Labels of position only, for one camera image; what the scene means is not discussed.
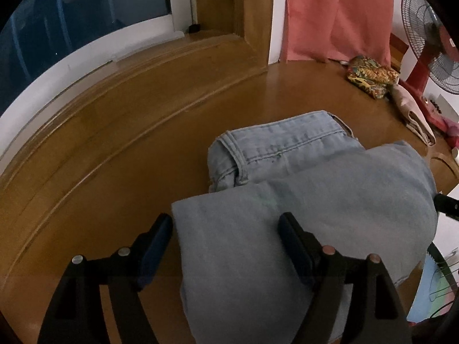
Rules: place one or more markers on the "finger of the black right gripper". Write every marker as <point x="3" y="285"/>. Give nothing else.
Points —
<point x="447" y="205"/>

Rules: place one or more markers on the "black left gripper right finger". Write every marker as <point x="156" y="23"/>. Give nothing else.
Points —
<point x="375" y="312"/>

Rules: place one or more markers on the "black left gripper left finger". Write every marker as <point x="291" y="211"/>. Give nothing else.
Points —
<point x="75" y="313"/>

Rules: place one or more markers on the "light blue denim jeans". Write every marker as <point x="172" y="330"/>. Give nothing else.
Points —
<point x="238" y="285"/>

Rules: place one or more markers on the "beige folded cloth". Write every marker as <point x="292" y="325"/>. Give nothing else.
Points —
<point x="413" y="117"/>

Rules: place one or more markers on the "yellow patterned fabric pouch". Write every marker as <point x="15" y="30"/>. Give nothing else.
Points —
<point x="370" y="76"/>

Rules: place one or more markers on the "red standing fan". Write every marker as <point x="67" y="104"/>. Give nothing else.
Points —
<point x="436" y="53"/>

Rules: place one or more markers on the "red and white curtain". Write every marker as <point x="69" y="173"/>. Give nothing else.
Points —
<point x="325" y="30"/>

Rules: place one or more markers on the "dark glass window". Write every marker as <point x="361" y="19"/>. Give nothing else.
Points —
<point x="40" y="33"/>

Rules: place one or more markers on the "small black window latch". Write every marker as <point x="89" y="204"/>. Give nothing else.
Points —
<point x="194" y="28"/>

